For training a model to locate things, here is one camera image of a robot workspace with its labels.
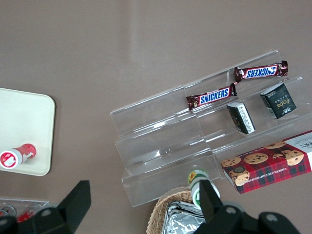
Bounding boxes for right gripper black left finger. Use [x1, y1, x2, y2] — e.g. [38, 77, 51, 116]
[17, 180, 92, 234]

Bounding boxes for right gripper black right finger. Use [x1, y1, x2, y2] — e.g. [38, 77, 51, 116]
[192, 180, 258, 234]

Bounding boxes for light wicker basket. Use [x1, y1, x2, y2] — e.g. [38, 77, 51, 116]
[146, 186, 203, 234]

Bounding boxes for cream plastic tray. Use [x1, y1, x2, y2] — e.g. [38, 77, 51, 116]
[0, 87, 56, 176]

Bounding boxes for clear acrylic bottle rack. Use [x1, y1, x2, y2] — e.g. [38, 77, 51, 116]
[0, 197, 51, 221]

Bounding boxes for green lid white bottle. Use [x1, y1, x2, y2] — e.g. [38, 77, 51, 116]
[187, 169, 221, 212]

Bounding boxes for stacked foil containers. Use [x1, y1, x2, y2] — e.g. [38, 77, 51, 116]
[163, 200, 207, 234]

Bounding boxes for red tartan cookie box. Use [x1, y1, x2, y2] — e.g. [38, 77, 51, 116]
[221, 130, 312, 195]

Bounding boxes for red yogurt drink bottle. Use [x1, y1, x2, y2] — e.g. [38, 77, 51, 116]
[0, 143, 37, 170]

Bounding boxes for clear acrylic stepped stand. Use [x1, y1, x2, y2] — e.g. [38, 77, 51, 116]
[182, 49, 312, 181]
[109, 84, 221, 208]

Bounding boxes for black box white side label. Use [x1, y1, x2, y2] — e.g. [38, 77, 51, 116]
[226, 102, 256, 134]

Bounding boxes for Snickers chocolate bar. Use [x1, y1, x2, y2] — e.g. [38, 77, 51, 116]
[186, 83, 237, 110]
[234, 60, 289, 84]

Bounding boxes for black box gold Face print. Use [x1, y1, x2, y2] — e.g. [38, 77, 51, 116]
[260, 82, 297, 119]

